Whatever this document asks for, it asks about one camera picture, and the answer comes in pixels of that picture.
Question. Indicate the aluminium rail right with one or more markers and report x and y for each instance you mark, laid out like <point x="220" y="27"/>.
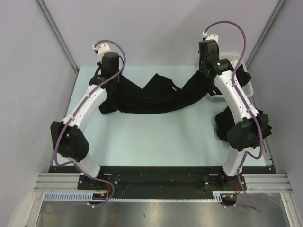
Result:
<point x="248" y="108"/>

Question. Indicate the right aluminium frame post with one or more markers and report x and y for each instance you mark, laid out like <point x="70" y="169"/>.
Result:
<point x="265" y="31"/>

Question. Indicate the left aluminium frame post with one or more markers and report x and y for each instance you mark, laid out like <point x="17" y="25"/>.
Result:
<point x="57" y="34"/>

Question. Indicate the black shirts in basket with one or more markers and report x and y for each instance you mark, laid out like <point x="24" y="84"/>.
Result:
<point x="243" y="77"/>

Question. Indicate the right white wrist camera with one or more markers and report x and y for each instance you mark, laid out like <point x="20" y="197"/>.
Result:
<point x="206" y="36"/>

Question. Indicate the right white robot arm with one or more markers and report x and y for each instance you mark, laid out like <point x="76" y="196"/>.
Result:
<point x="220" y="75"/>

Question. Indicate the black t shirt blue logo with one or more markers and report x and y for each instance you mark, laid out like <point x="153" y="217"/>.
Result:
<point x="160" y="95"/>

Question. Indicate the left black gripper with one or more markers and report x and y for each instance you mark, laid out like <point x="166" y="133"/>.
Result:
<point x="99" y="64"/>

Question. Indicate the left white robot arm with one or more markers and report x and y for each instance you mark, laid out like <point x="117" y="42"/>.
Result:
<point x="69" y="143"/>

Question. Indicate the white plastic laundry basket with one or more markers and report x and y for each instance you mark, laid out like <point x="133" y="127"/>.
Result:
<point x="247" y="89"/>

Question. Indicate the aluminium frame post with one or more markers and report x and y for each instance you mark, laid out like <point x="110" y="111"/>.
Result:
<point x="265" y="31"/>
<point x="57" y="34"/>

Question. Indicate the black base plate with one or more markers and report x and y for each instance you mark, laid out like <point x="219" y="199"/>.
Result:
<point x="162" y="183"/>

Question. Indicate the white cloth in basket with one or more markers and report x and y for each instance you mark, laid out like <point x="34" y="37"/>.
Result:
<point x="234" y="63"/>

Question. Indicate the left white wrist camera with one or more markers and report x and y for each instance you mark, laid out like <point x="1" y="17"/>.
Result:
<point x="101" y="49"/>

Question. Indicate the folded black shirt stack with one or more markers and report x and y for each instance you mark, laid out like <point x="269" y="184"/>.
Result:
<point x="239" y="136"/>

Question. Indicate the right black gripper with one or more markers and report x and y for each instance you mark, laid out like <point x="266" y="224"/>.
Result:
<point x="200" y="59"/>

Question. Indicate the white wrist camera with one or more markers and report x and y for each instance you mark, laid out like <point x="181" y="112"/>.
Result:
<point x="101" y="49"/>
<point x="206" y="36"/>

